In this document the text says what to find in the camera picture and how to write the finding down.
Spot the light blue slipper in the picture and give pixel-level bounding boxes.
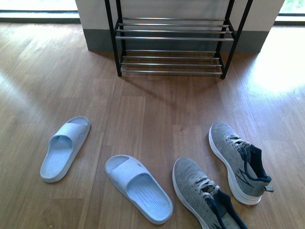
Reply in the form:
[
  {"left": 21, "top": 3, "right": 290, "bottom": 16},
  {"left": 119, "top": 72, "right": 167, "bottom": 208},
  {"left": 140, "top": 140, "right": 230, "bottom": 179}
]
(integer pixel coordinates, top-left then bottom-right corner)
[
  {"left": 40, "top": 116, "right": 90, "bottom": 183},
  {"left": 105, "top": 155, "right": 173, "bottom": 225}
]

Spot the grey knit sneaker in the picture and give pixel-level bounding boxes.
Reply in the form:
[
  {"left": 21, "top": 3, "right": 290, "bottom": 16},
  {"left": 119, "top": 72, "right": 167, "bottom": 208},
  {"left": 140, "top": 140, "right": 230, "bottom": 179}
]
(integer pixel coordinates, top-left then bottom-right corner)
[
  {"left": 208, "top": 122, "right": 274, "bottom": 205},
  {"left": 172, "top": 157, "right": 247, "bottom": 229}
]

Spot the black metal shoe rack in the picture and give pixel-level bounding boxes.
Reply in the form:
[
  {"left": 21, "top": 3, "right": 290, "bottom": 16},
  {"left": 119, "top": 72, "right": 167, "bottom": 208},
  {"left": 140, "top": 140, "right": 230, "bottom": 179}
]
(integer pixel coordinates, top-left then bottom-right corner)
[{"left": 105, "top": 0, "right": 252, "bottom": 79}]

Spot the dark grey window frame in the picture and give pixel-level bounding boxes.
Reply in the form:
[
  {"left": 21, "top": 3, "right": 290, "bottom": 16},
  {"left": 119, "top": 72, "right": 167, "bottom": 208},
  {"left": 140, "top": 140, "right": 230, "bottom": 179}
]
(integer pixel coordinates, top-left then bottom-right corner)
[{"left": 0, "top": 10, "right": 81, "bottom": 24}]

